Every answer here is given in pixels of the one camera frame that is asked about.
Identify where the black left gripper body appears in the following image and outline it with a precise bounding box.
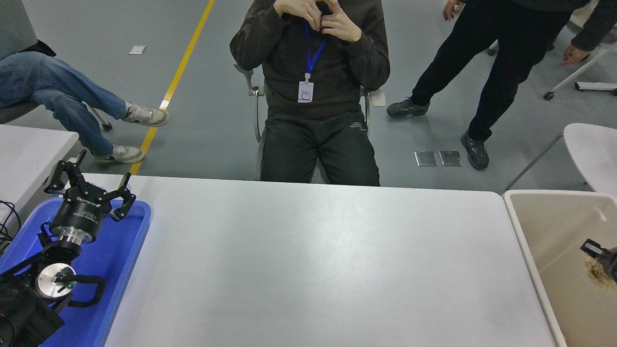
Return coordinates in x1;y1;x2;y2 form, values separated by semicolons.
50;186;112;238

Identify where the tan paper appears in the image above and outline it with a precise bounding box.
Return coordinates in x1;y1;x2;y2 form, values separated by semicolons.
584;258;617;290

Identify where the person's left hand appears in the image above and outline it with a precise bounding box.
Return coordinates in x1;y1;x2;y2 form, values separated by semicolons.
560;44;591;67
318;0;362;43

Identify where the person's right hand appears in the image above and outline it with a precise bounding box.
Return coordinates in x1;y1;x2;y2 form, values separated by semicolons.
273;0;322;31
443;0;466;21

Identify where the white side table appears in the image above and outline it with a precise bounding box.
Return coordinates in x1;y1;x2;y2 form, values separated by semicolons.
0;124;79;227

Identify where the large pale bin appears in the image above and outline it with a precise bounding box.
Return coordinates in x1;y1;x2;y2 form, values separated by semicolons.
502;189;617;347

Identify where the blue plastic tray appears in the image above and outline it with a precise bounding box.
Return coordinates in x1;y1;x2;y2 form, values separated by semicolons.
0;197;152;347

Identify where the person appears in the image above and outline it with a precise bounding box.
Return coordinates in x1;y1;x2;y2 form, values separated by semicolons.
387;0;617;171
0;0;170;164
229;0;391;187

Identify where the white rounded table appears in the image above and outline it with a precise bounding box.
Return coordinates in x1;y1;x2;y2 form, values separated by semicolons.
563;122;617;196

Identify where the grey office chair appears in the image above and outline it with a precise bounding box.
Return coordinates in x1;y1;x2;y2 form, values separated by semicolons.
234;63;387;183

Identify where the black cable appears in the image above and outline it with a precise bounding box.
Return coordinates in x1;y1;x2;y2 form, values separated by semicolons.
0;200;22;254

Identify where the white wheeled frame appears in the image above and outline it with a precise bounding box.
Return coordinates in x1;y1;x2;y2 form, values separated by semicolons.
543;43;617;101

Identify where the blue lanyard with badge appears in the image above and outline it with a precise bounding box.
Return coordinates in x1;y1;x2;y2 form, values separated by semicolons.
297;20;329;104

